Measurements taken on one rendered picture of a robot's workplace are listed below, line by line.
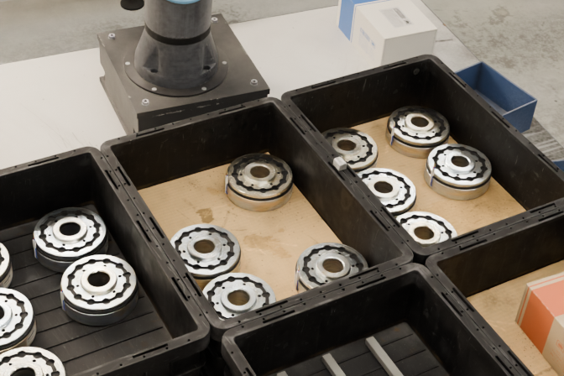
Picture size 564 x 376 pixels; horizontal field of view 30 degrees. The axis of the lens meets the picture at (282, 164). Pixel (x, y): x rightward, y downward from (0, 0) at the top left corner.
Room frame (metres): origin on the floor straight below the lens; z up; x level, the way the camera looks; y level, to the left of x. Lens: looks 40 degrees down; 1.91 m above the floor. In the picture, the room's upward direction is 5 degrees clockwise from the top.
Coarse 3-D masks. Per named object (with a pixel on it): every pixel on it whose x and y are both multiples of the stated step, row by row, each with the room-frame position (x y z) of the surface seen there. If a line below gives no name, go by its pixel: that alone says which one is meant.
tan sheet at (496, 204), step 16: (352, 128) 1.40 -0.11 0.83; (368, 128) 1.40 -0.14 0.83; (384, 128) 1.40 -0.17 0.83; (384, 144) 1.36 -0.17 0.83; (384, 160) 1.32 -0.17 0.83; (400, 160) 1.32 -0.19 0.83; (416, 160) 1.33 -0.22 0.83; (416, 176) 1.29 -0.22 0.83; (416, 192) 1.25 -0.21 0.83; (432, 192) 1.25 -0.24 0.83; (496, 192) 1.26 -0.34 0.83; (416, 208) 1.21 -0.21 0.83; (432, 208) 1.21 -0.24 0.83; (448, 208) 1.22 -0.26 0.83; (464, 208) 1.22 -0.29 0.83; (480, 208) 1.22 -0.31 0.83; (496, 208) 1.23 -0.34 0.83; (512, 208) 1.23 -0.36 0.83; (464, 224) 1.18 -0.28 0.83; (480, 224) 1.19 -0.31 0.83
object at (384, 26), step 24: (360, 0) 1.88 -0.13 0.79; (384, 0) 1.89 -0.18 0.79; (408, 0) 1.89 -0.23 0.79; (360, 24) 1.83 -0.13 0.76; (384, 24) 1.79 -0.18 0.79; (408, 24) 1.80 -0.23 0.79; (432, 24) 1.81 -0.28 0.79; (360, 48) 1.82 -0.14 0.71; (384, 48) 1.74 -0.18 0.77; (408, 48) 1.77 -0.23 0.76; (432, 48) 1.79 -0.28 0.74
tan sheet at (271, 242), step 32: (160, 192) 1.19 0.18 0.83; (192, 192) 1.20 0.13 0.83; (224, 192) 1.21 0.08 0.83; (160, 224) 1.13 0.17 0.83; (192, 224) 1.13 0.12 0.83; (224, 224) 1.14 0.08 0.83; (256, 224) 1.14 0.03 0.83; (288, 224) 1.15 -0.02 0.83; (320, 224) 1.15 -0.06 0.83; (256, 256) 1.08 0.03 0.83; (288, 256) 1.08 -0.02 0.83; (288, 288) 1.02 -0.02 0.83
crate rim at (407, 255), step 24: (192, 120) 1.25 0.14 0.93; (288, 120) 1.27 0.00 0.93; (120, 144) 1.18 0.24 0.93; (312, 144) 1.22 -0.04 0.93; (120, 168) 1.13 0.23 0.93; (336, 168) 1.17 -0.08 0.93; (360, 192) 1.12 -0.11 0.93; (144, 216) 1.03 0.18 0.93; (168, 240) 0.99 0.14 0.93; (384, 264) 0.98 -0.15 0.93; (192, 288) 0.91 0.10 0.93; (336, 288) 0.93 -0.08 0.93; (264, 312) 0.88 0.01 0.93; (216, 336) 0.85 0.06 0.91
